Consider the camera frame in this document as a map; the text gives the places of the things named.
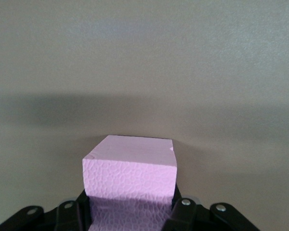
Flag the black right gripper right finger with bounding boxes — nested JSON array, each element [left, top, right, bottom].
[[162, 190, 263, 231]]

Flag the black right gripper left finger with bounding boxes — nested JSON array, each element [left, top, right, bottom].
[[0, 190, 91, 231]]

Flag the pink foam cube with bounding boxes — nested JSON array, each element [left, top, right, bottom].
[[82, 134, 178, 231]]

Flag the brown paper table cover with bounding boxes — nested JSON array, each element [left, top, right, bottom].
[[0, 0, 289, 231]]

